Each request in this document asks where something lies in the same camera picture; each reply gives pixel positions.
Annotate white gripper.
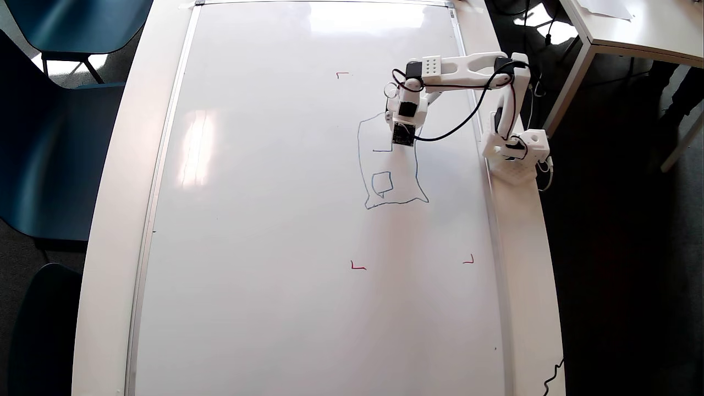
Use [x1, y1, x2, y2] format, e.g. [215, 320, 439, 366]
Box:
[384, 88, 430, 133]

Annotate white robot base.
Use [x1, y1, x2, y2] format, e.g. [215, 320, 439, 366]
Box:
[482, 128, 552, 185]

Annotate large whiteboard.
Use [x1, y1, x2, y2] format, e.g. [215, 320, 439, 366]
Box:
[125, 0, 515, 396]

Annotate white paper sheet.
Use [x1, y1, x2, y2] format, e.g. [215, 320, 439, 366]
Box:
[577, 0, 633, 21]

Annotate white side table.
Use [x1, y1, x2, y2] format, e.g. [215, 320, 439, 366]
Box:
[542, 0, 704, 174]

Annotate person in dark clothes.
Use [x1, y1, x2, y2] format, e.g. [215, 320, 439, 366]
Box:
[649, 59, 704, 133]

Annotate blue chair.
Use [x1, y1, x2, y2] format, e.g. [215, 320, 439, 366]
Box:
[0, 30, 126, 243]
[3, 0, 153, 84]
[8, 263, 83, 396]

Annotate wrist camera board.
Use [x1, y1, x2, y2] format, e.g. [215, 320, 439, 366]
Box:
[392, 122, 416, 147]

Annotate black camera cable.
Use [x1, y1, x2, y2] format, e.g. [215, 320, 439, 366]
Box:
[415, 60, 530, 143]

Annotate white base cable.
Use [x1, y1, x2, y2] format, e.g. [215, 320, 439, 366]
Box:
[538, 156, 554, 192]

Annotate black floor cable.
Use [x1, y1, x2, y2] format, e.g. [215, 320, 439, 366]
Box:
[492, 0, 562, 50]

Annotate thin black cable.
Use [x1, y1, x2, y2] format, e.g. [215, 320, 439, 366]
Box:
[543, 357, 565, 396]

